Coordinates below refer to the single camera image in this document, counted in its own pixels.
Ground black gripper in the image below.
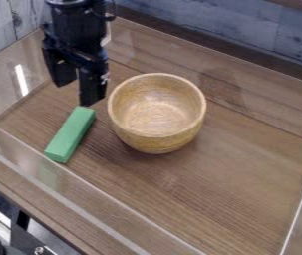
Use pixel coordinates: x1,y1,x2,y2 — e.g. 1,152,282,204
42,0,111,107

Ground green rectangular stick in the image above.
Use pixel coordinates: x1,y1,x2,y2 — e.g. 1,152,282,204
44,107,96,163

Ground light wooden bowl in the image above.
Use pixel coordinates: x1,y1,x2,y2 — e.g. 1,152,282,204
107,73,206,154

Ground black metal table leg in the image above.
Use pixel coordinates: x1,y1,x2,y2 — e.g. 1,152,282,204
10,210,57,255

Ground clear acrylic enclosure wall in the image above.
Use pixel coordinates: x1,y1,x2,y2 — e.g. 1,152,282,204
0,19,302,255

